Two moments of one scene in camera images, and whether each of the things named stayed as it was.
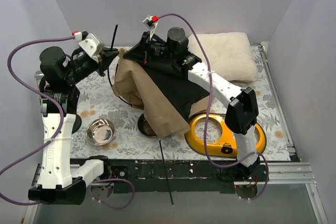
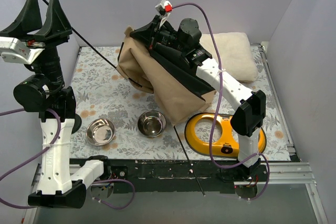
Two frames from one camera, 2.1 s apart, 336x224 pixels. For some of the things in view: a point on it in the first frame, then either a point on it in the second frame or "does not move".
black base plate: [180, 176] does not move
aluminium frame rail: [270, 173] does not move
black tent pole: [112, 46] → [112, 62]
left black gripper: [102, 61] → [38, 37]
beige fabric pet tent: [133, 85] → [180, 91]
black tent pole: [165, 173] → [200, 187]
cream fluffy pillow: [229, 54] does not move
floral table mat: [109, 129] does not move
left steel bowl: [100, 132] does not move
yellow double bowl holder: [224, 146] does not move
